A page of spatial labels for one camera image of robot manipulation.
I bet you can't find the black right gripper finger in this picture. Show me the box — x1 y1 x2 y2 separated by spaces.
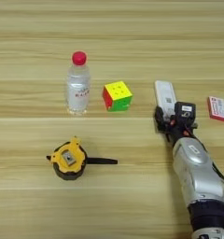
153 105 167 134

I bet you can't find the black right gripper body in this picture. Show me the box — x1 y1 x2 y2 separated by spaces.
160 114 199 145

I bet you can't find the long white box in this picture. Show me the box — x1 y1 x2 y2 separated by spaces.
153 79 177 121

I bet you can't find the red and white card box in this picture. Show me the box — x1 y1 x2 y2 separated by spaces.
206 95 224 122

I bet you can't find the yellow green red puzzle cube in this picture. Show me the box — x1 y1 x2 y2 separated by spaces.
102 80 133 113

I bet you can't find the clear water bottle red cap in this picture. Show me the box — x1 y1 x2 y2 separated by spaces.
64 50 91 117

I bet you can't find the yellow black tape measure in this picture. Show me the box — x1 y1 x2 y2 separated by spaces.
46 135 119 181

